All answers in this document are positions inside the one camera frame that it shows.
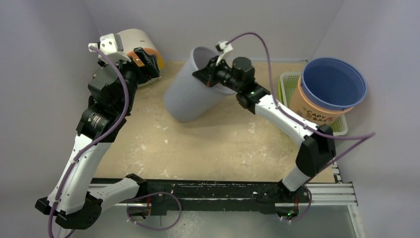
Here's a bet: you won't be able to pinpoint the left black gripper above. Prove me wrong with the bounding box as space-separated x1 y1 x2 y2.
100 48 158 114

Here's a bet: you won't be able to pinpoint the large grey plastic bucket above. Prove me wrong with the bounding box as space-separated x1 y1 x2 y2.
163 47 235 122

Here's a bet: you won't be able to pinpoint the orange capybara bucket blue rim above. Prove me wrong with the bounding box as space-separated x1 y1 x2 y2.
288 58 368 125

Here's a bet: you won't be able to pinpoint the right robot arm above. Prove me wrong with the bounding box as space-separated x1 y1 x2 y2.
192 57 336 202

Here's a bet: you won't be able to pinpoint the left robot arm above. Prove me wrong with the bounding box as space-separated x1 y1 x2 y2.
35 47 160 231

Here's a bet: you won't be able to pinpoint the white mini drawer cabinet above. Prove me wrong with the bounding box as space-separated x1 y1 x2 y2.
117 28 164 88

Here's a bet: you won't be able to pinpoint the green white plastic basket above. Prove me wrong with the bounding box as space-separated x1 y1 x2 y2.
276 72 348 136

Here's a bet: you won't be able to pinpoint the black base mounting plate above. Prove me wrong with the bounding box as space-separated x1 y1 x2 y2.
119 179 310 216

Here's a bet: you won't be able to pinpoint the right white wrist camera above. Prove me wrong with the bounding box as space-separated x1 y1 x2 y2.
215 41 233 55

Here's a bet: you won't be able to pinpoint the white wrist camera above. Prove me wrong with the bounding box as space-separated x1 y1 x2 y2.
215 41 233 55
88 33 132 65

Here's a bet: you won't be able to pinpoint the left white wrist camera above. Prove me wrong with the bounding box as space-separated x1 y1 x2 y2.
88 33 132 65

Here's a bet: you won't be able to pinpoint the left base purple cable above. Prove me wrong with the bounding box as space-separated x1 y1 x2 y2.
126 191 182 231

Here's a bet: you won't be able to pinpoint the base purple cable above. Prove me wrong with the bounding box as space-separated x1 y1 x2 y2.
126 191 182 231
279 187 314 224

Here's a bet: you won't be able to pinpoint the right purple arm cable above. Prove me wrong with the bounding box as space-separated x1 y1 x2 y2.
226 32 376 165

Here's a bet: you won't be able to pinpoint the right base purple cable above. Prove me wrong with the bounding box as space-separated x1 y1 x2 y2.
279 187 314 224

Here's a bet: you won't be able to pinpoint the aluminium frame rail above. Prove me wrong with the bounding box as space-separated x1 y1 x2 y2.
89 166 357 227

